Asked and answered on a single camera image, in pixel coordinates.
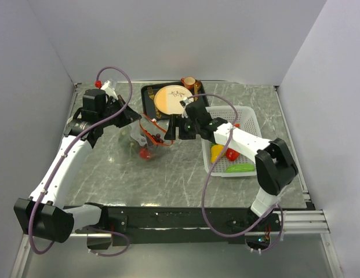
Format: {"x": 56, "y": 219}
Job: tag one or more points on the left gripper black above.
{"x": 128, "y": 113}

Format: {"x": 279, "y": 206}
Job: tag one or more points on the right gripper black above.
{"x": 176, "y": 120}

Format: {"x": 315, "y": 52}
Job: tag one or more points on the dark purple grapes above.
{"x": 157, "y": 138}

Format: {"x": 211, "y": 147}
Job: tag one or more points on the clear zip bag orange zipper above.
{"x": 141, "y": 132}

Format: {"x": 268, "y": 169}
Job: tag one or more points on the red yellow apple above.
{"x": 145, "y": 154}

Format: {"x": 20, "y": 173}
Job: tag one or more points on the yellow pear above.
{"x": 216, "y": 152}

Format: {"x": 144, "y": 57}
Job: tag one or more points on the green cucumber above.
{"x": 240, "y": 168}

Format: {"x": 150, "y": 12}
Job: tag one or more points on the green netted melon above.
{"x": 127, "y": 143}

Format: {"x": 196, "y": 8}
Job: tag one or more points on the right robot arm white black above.
{"x": 273, "y": 161}

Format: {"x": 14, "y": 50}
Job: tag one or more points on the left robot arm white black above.
{"x": 43, "y": 214}

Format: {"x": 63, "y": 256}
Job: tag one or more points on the black serving tray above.
{"x": 148, "y": 107}

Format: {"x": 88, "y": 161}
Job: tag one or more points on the gold fork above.
{"x": 152, "y": 96}

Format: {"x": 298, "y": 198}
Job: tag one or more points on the cream orange plate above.
{"x": 167, "y": 99}

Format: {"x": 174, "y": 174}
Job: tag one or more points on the orange ceramic cup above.
{"x": 188, "y": 82}

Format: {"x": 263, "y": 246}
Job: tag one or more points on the gold spoon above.
{"x": 197, "y": 87}

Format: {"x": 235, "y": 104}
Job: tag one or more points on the white plastic basket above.
{"x": 248, "y": 123}

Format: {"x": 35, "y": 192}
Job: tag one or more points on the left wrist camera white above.
{"x": 108, "y": 86}

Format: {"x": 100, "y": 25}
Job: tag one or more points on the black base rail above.
{"x": 173, "y": 225}

